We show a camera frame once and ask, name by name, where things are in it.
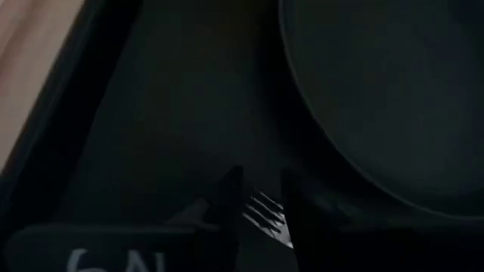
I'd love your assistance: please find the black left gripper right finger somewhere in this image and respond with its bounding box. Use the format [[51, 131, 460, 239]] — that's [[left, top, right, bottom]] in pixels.
[[278, 168, 330, 272]]

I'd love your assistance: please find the silver fork with orange handle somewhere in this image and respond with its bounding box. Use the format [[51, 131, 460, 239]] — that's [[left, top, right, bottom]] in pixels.
[[241, 190, 295, 250]]

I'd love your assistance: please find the black round plate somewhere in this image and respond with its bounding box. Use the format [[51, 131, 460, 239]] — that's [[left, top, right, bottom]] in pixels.
[[277, 0, 484, 224]]

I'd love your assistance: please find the black rectangular serving tray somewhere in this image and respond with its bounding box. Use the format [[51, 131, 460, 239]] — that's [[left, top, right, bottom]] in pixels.
[[0, 0, 484, 272]]

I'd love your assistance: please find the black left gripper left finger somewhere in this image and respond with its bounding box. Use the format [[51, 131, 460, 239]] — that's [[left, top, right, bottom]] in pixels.
[[203, 165, 246, 272]]

